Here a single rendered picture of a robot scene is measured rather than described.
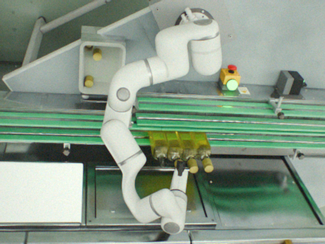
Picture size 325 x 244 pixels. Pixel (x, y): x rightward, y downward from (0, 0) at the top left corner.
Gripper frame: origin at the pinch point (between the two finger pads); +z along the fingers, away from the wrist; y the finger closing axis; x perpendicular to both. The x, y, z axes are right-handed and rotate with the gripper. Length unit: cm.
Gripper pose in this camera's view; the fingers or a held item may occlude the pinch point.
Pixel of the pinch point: (180, 169)
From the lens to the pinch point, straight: 152.2
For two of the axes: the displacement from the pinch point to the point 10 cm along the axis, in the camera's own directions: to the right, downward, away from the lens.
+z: 1.2, -5.4, 8.3
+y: 1.2, -8.2, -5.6
